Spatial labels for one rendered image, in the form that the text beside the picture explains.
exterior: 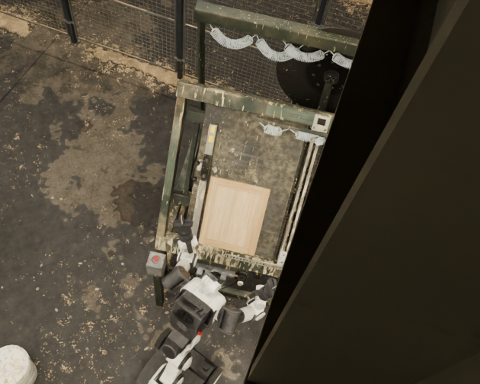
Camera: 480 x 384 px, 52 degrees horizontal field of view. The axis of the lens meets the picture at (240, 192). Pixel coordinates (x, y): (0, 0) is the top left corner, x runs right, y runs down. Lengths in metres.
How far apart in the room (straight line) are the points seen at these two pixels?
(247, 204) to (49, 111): 2.96
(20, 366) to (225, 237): 1.80
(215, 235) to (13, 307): 1.95
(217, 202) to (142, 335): 1.48
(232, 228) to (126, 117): 2.41
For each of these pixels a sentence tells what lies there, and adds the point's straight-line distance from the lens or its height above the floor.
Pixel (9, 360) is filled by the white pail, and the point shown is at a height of 0.35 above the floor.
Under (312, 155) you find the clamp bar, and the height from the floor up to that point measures 1.65.
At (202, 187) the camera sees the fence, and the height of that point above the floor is 1.30.
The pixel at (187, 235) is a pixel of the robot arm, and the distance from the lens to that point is 3.09.
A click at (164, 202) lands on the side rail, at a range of 3.63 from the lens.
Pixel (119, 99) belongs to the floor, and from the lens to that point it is 5.82.
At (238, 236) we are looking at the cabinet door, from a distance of 3.69.
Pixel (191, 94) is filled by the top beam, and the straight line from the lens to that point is 3.27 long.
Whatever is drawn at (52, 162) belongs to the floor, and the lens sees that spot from 5.38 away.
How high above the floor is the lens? 4.27
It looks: 57 degrees down
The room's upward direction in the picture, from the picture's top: 11 degrees clockwise
